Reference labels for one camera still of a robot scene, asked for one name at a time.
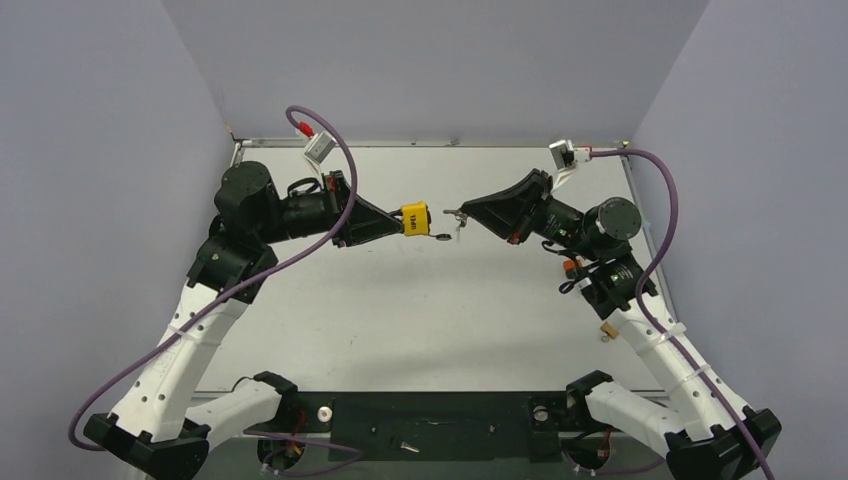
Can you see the small brass padlock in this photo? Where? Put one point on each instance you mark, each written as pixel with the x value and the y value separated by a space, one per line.
pixel 608 332

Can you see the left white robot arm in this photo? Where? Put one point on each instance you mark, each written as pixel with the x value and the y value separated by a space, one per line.
pixel 155 427

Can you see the yellow padlock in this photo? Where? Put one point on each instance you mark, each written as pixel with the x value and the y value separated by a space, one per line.
pixel 415 219

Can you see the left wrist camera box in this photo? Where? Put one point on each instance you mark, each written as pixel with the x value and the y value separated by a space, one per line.
pixel 317 149

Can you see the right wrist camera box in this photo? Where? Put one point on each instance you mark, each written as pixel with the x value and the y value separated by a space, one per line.
pixel 567 159

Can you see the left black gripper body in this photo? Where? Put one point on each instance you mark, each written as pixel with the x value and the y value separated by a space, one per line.
pixel 336 195

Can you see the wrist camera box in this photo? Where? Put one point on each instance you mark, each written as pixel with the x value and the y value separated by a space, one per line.
pixel 317 149
pixel 567 159

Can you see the silver key bunch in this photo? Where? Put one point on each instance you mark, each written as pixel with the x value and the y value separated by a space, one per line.
pixel 459 221

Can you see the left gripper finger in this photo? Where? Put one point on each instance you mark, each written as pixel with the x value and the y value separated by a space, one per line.
pixel 362 232
pixel 366 210

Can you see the aluminium table edge rail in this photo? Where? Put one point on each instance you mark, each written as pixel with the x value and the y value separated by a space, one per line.
pixel 237 154

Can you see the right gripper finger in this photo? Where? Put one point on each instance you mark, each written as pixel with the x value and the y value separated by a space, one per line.
pixel 504 225
pixel 513 199

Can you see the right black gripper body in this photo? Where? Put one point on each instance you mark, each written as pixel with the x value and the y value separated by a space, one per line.
pixel 536 207

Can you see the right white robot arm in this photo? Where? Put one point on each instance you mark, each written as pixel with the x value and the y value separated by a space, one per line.
pixel 706 431

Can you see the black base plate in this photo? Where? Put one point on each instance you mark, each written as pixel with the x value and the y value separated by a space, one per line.
pixel 438 426

